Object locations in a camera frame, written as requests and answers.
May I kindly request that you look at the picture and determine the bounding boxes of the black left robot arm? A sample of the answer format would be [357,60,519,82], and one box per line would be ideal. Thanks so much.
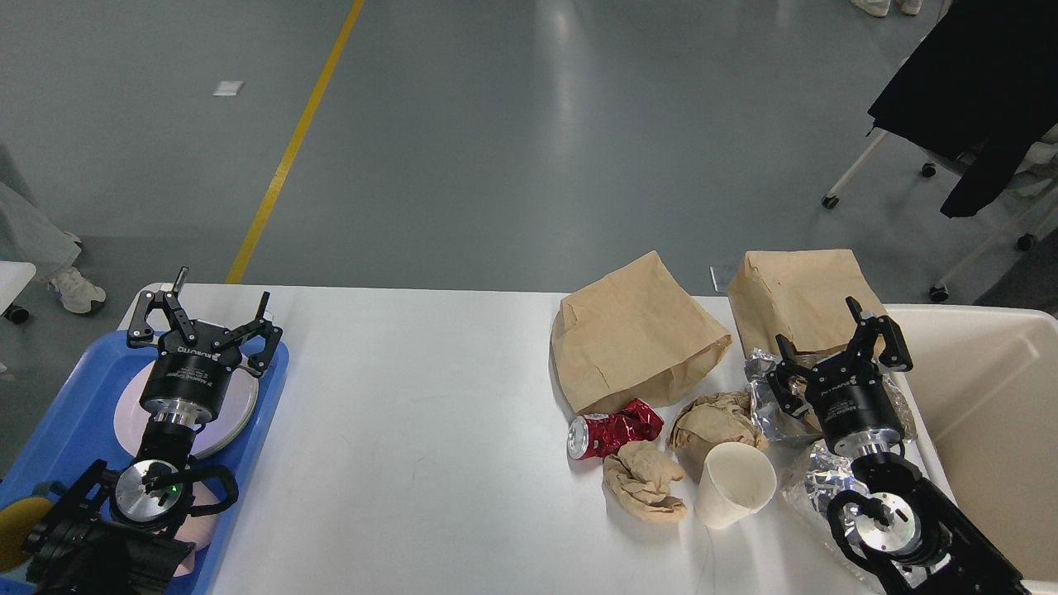
[20,268,282,594]

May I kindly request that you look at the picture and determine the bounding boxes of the lower crumpled foil wrapper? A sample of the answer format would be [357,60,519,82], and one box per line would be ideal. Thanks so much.
[780,440,884,592]

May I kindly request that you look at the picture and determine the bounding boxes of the pink plate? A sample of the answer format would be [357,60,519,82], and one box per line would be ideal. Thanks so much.
[112,363,260,459]

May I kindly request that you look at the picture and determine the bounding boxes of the upper crumpled foil wrapper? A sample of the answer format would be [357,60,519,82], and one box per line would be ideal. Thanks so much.
[744,348,918,444]

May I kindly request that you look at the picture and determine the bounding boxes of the pink mug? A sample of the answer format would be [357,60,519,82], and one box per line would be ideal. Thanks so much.
[174,482,220,578]

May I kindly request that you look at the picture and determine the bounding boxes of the blue plastic tray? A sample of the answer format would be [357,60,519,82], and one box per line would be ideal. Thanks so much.
[0,330,291,595]

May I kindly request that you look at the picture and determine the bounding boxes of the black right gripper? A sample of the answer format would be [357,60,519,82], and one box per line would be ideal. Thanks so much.
[765,298,913,457]

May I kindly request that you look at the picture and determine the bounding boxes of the crushed red soda can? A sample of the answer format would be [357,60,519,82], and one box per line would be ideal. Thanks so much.
[566,399,664,459]

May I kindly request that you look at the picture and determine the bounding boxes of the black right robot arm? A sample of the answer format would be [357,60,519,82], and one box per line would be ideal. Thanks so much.
[766,298,1027,594]

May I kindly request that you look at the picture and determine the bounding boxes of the large brown paper bag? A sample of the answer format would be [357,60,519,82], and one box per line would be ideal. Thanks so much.
[550,251,733,414]

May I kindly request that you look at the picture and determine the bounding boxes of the white paper cup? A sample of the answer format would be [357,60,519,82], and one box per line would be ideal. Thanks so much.
[694,443,777,530]

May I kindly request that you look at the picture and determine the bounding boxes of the crumpled brown paper ball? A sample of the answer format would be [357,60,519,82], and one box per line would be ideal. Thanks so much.
[665,391,770,464]

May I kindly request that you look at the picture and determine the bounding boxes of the person in grey trousers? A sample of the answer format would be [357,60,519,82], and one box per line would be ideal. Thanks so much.
[1,145,107,315]

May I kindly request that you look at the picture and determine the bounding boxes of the beige plastic bin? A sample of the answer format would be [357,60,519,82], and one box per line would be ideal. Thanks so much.
[889,304,1057,594]

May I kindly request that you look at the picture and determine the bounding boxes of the person with black sneakers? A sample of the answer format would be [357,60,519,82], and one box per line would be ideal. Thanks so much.
[850,0,923,18]

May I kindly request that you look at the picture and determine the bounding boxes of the white side table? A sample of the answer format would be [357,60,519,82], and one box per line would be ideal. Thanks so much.
[1,260,36,325]

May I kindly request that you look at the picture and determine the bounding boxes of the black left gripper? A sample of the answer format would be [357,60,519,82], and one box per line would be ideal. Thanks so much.
[126,266,284,432]

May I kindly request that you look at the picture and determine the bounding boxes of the crumpled foil wrapper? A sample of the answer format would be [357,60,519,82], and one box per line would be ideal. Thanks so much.
[744,348,918,444]
[780,440,884,592]

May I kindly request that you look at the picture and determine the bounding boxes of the teal and yellow mug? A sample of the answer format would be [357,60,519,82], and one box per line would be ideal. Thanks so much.
[1,482,63,574]

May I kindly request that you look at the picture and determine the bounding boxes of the crumpled tan napkin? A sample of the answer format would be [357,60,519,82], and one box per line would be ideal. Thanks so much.
[603,441,689,524]

